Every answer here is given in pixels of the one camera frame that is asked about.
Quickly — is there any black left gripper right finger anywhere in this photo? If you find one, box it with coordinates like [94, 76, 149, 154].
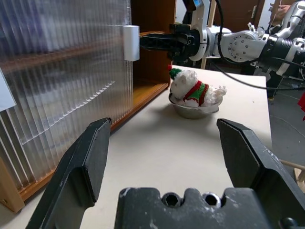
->
[216, 118, 305, 229]

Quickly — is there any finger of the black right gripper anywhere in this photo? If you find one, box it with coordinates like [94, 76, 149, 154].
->
[139, 33, 189, 46]
[140, 44, 182, 52]

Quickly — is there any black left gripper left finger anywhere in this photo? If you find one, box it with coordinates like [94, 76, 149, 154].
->
[25, 117, 112, 229]

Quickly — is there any brown wooden cabinet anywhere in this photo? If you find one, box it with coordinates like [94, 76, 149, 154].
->
[0, 0, 177, 213]

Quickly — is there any white plush toy, striped sweater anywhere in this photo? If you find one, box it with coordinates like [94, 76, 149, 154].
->
[167, 64, 227, 107]

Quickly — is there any light wooden stick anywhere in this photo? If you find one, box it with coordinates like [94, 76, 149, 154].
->
[280, 159, 305, 186]

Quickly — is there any translucent ribbed sliding door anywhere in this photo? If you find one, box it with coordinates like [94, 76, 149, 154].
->
[0, 0, 115, 191]
[0, 0, 134, 127]

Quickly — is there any brown room door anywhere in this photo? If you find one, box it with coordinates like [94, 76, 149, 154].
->
[214, 0, 265, 31]

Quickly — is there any small metal bowl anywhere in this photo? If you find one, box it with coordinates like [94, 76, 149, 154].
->
[168, 93, 220, 120]

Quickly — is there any red cloth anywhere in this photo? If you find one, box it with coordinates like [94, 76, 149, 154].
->
[297, 90, 305, 121]

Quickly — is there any person in background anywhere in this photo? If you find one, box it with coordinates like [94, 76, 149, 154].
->
[268, 0, 291, 24]

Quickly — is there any silver robot torso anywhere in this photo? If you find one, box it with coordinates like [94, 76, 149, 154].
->
[281, 0, 305, 31]

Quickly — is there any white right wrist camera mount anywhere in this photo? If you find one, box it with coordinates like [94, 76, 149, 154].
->
[187, 0, 212, 62]

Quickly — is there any white block door handle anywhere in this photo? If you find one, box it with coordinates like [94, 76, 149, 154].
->
[122, 25, 141, 62]
[0, 68, 17, 112]

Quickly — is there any light wooden post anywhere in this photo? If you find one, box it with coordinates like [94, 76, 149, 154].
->
[201, 0, 217, 70]

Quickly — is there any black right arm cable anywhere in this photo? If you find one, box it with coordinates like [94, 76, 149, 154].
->
[209, 0, 305, 91]

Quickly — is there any metal room door handle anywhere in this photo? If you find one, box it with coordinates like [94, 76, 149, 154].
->
[247, 5, 257, 19]

